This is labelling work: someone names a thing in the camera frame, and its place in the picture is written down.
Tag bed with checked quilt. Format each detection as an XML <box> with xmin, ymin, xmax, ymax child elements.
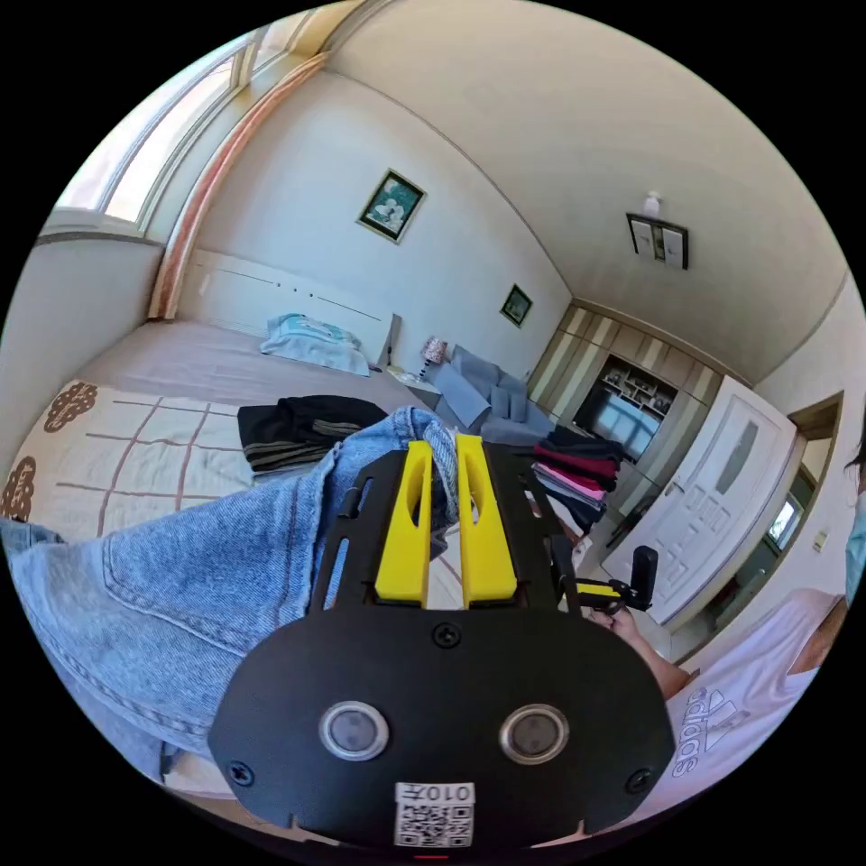
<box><xmin>0</xmin><ymin>248</ymin><xmax>613</xmax><ymax>816</ymax></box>

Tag window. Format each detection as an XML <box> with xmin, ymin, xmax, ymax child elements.
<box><xmin>64</xmin><ymin>30</ymin><xmax>285</xmax><ymax>235</ymax></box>

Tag pink curtain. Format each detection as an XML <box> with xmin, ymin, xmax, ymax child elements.
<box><xmin>145</xmin><ymin>52</ymin><xmax>330</xmax><ymax>320</ymax></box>

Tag light blue pillow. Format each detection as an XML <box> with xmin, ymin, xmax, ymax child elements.
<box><xmin>259</xmin><ymin>311</ymin><xmax>373</xmax><ymax>378</ymax></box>

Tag person's body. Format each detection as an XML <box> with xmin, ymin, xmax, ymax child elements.
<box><xmin>634</xmin><ymin>443</ymin><xmax>866</xmax><ymax>821</ymax></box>

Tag striped cupboard with television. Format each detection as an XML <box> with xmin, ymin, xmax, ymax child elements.
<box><xmin>526</xmin><ymin>302</ymin><xmax>726</xmax><ymax>478</ymax></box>

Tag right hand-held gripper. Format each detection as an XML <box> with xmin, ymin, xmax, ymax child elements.
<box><xmin>573</xmin><ymin>577</ymin><xmax>639</xmax><ymax>615</ymax></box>

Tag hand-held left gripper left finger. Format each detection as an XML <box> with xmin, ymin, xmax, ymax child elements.
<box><xmin>374</xmin><ymin>439</ymin><xmax>433</xmax><ymax>604</ymax></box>

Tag white nightstand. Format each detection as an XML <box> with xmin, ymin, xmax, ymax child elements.
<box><xmin>383</xmin><ymin>364</ymin><xmax>445</xmax><ymax>411</ymax></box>

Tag square ceiling lamp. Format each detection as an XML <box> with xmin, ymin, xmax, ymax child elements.
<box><xmin>624</xmin><ymin>190</ymin><xmax>691</xmax><ymax>272</ymax></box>

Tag pile of clothes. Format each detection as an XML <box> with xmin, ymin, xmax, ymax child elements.
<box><xmin>530</xmin><ymin>425</ymin><xmax>629</xmax><ymax>537</ymax></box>

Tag black garment with striped hem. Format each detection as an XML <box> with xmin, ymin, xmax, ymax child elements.
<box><xmin>235</xmin><ymin>394</ymin><xmax>392</xmax><ymax>474</ymax></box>

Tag white door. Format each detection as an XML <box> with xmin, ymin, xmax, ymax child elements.
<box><xmin>600</xmin><ymin>373</ymin><xmax>801</xmax><ymax>628</ymax></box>

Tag large framed flower picture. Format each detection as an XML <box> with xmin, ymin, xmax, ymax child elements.
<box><xmin>355</xmin><ymin>167</ymin><xmax>428</xmax><ymax>245</ymax></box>

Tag blue jeans with gray knees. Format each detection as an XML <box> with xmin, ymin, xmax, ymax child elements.
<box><xmin>0</xmin><ymin>405</ymin><xmax>463</xmax><ymax>794</ymax></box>

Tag person's right hand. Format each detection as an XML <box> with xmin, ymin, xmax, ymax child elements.
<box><xmin>585</xmin><ymin>604</ymin><xmax>645</xmax><ymax>648</ymax></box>

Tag small framed picture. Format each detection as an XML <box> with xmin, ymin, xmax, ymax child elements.
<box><xmin>498</xmin><ymin>282</ymin><xmax>535</xmax><ymax>329</ymax></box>

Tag gray sofa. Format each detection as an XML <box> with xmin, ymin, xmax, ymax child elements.
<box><xmin>431</xmin><ymin>343</ymin><xmax>564</xmax><ymax>449</ymax></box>

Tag person's right forearm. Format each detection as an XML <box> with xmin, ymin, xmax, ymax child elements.
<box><xmin>625</xmin><ymin>629</ymin><xmax>693</xmax><ymax>702</ymax></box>

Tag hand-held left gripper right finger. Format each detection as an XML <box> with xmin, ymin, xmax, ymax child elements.
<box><xmin>454</xmin><ymin>434</ymin><xmax>520</xmax><ymax>606</ymax></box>

